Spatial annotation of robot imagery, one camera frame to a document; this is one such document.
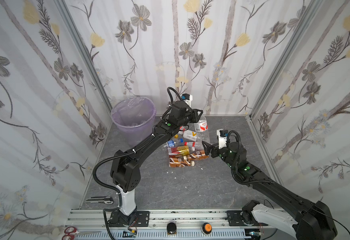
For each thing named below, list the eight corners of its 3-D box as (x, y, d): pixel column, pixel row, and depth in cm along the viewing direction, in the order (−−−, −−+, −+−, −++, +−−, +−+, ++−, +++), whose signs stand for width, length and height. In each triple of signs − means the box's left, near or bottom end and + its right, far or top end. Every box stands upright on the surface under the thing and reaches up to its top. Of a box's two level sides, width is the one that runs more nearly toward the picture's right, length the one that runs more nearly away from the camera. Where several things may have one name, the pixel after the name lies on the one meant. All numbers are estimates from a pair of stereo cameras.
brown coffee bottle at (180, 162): (169, 169, 93) (169, 165, 88) (168, 161, 96) (168, 157, 92) (194, 166, 94) (195, 162, 90) (192, 158, 98) (193, 154, 93)
